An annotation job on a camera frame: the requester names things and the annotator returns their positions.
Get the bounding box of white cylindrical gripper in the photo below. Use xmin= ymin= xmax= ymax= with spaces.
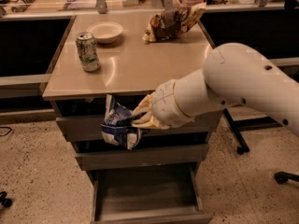
xmin=132 ymin=79 xmax=194 ymax=130

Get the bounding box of blue chip bag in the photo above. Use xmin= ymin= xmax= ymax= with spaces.
xmin=101 ymin=94 xmax=142 ymax=149

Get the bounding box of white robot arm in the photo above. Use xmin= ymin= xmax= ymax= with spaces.
xmin=133 ymin=43 xmax=299 ymax=135

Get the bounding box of middle grey drawer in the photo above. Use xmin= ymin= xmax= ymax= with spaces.
xmin=76 ymin=144 xmax=209 ymax=171

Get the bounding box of grey drawer cabinet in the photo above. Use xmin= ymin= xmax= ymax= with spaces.
xmin=41 ymin=12 xmax=228 ymax=224

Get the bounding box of top grey drawer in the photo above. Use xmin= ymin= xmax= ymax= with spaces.
xmin=56 ymin=111 xmax=222 ymax=142

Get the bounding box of open bottom grey drawer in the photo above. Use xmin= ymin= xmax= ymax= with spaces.
xmin=91 ymin=163 xmax=213 ymax=224

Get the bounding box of brown yellow chip bag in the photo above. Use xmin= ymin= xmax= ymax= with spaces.
xmin=142 ymin=2 xmax=206 ymax=44

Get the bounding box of green white soda can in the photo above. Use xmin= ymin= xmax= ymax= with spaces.
xmin=76 ymin=32 xmax=100 ymax=72

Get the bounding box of white bowl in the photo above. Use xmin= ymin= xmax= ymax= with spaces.
xmin=88 ymin=21 xmax=123 ymax=44

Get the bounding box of black table leg with caster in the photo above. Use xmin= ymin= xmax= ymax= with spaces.
xmin=223 ymin=109 xmax=280 ymax=155

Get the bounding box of black chair base wheel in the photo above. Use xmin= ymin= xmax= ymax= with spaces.
xmin=274 ymin=172 xmax=299 ymax=184

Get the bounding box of black caster left floor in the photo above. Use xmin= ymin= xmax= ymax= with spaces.
xmin=0 ymin=191 xmax=12 ymax=208

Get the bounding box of black cable on floor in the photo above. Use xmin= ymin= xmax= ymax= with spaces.
xmin=0 ymin=125 xmax=14 ymax=137

